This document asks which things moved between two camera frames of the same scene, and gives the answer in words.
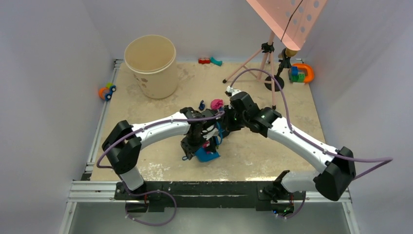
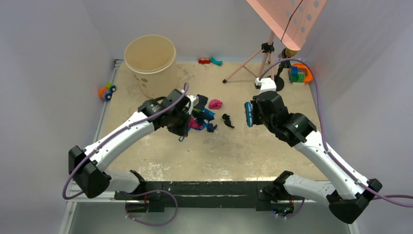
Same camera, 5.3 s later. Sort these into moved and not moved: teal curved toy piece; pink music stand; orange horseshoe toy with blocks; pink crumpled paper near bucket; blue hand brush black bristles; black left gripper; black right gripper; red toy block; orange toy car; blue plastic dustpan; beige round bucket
Moved: black right gripper; blue hand brush black bristles; black left gripper; blue plastic dustpan
Not moved: teal curved toy piece; orange horseshoe toy with blocks; pink crumpled paper near bucket; beige round bucket; orange toy car; pink music stand; red toy block
